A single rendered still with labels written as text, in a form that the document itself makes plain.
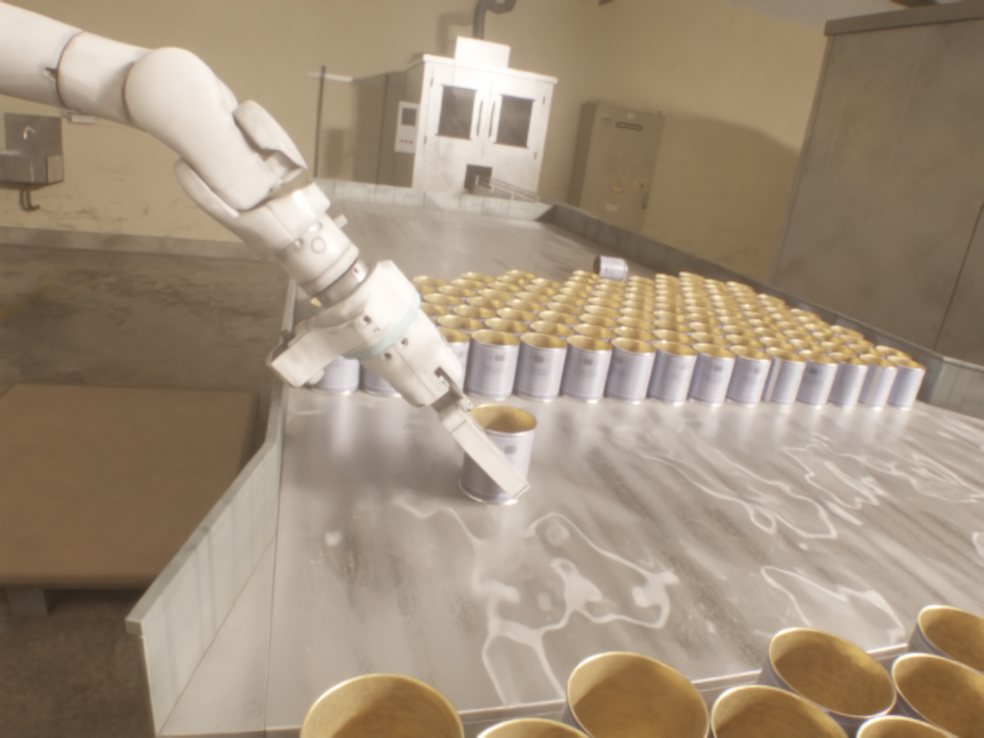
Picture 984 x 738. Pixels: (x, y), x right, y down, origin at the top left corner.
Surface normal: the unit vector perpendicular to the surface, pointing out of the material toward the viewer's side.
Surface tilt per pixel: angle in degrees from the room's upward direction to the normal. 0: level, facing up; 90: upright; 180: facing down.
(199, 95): 77
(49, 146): 90
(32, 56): 81
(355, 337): 111
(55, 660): 0
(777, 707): 88
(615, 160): 90
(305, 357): 96
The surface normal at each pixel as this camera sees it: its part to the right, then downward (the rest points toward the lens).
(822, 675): -0.54, 0.19
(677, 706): -0.88, 0.04
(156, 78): 0.08, 0.11
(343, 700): 0.66, 0.31
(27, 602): 0.26, 0.36
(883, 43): -0.96, -0.04
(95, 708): 0.14, -0.93
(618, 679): -0.04, 0.30
